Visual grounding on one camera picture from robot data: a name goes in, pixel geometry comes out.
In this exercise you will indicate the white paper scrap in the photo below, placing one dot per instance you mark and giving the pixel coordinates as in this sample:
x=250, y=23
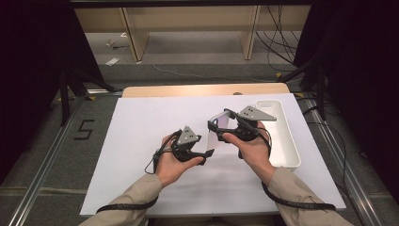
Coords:
x=112, y=61

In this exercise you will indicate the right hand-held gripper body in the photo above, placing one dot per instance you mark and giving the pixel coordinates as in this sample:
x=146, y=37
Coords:
x=254, y=114

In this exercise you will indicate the person's left hand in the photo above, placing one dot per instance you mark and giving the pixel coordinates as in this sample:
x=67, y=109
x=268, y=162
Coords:
x=171, y=169

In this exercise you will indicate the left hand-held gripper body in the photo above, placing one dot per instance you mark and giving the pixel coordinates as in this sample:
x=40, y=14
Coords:
x=188, y=138

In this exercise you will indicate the black metal stand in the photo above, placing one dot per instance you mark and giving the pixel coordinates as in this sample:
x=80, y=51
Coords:
x=65, y=100
x=320, y=91

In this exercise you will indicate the light wooden shelf unit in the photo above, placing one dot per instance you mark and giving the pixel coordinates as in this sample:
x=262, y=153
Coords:
x=188, y=19

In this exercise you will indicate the white plastic storage bin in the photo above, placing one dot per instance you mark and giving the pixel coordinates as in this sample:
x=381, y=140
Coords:
x=284, y=141

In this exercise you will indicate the black curtain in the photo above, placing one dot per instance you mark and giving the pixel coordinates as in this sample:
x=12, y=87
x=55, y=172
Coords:
x=360, y=78
x=31, y=62

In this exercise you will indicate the person's right hand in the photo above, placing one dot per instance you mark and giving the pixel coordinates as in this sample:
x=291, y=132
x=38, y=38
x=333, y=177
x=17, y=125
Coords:
x=255, y=153

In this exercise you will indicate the white board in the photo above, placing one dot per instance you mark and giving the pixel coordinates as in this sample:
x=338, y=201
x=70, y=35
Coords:
x=156, y=113

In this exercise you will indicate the wooden table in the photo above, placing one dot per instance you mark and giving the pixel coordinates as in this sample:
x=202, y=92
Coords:
x=188, y=90

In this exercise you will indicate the aluminium floor rail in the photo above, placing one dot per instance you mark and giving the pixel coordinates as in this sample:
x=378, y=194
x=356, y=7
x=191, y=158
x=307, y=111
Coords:
x=44, y=169
x=345, y=163

